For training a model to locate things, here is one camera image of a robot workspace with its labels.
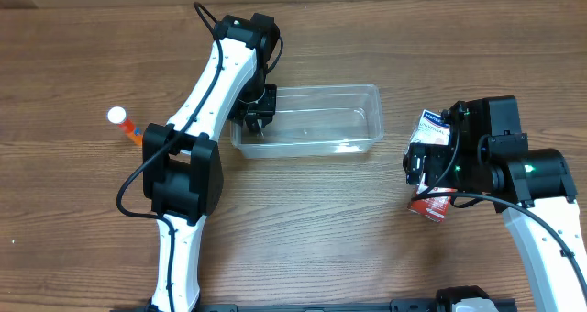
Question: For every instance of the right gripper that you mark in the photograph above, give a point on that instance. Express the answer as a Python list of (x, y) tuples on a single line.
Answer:
[(417, 163)]

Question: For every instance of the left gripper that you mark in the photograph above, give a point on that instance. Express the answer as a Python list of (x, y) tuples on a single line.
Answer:
[(256, 117)]

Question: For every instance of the white Hansaplast plaster box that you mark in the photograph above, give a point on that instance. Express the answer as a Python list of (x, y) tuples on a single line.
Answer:
[(429, 129)]

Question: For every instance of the red Panadol box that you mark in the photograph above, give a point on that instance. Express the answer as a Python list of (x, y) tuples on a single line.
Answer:
[(435, 208)]

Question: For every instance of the orange bottle white cap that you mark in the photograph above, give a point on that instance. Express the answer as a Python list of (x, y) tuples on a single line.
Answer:
[(118, 115)]

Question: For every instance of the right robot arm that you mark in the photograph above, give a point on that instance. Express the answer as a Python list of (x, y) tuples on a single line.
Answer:
[(487, 158)]

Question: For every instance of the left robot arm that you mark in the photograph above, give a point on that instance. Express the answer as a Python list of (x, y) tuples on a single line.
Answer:
[(183, 178)]

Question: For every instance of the clear plastic container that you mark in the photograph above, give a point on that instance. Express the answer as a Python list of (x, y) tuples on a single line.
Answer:
[(316, 121)]

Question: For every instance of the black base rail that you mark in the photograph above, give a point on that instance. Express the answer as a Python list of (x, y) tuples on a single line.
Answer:
[(396, 305)]

